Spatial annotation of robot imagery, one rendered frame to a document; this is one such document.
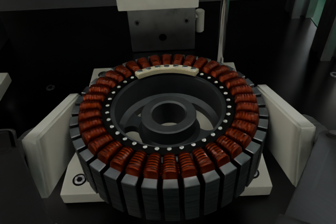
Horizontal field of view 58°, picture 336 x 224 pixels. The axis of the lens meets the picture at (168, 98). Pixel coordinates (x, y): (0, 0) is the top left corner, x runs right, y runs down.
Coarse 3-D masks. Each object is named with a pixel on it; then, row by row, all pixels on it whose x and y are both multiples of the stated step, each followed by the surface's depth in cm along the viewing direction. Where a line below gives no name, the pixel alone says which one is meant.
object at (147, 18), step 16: (128, 16) 33; (144, 16) 33; (160, 16) 33; (176, 16) 34; (192, 16) 34; (144, 32) 35; (160, 32) 35; (176, 32) 35; (192, 32) 35; (144, 48) 36; (160, 48) 36; (176, 48) 36; (192, 48) 36
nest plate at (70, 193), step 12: (96, 72) 32; (204, 120) 26; (132, 132) 25; (72, 168) 23; (264, 168) 22; (72, 180) 22; (84, 180) 22; (252, 180) 22; (264, 180) 22; (72, 192) 21; (84, 192) 21; (252, 192) 22; (264, 192) 22
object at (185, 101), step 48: (96, 96) 18; (144, 96) 21; (192, 96) 21; (240, 96) 17; (96, 144) 15; (144, 144) 15; (192, 144) 15; (240, 144) 15; (96, 192) 16; (144, 192) 14; (192, 192) 14; (240, 192) 16
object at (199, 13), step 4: (200, 8) 35; (196, 12) 34; (200, 12) 34; (196, 16) 35; (200, 16) 35; (196, 20) 35; (200, 20) 35; (196, 24) 35; (200, 24) 35; (196, 28) 36; (200, 28) 36; (196, 32) 36; (200, 32) 36
